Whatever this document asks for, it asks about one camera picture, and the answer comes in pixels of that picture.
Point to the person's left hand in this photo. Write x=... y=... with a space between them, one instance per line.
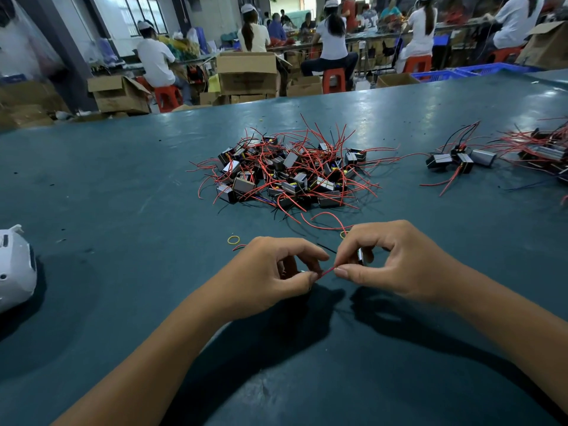
x=262 y=279

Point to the person's right hand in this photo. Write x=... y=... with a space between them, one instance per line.
x=408 y=261

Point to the person's left forearm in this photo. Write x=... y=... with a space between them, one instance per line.
x=142 y=377

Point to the person's right forearm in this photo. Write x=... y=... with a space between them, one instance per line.
x=524 y=337

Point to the shallow cardboard box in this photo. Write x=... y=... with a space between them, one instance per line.
x=397 y=80

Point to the blue plastic crate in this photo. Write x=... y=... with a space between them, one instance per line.
x=437 y=75
x=495 y=69

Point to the red plastic stool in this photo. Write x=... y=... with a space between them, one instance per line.
x=334 y=80
x=508 y=55
x=167 y=99
x=417 y=64

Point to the low cardboard box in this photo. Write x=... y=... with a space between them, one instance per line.
x=304 y=86

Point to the large closed cardboard box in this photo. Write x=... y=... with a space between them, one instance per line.
x=248 y=73

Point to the open cardboard box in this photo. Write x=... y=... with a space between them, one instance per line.
x=120 y=95

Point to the white plastic shell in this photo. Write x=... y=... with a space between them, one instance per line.
x=16 y=269

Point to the tilted cardboard box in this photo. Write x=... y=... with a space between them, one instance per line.
x=546 y=46

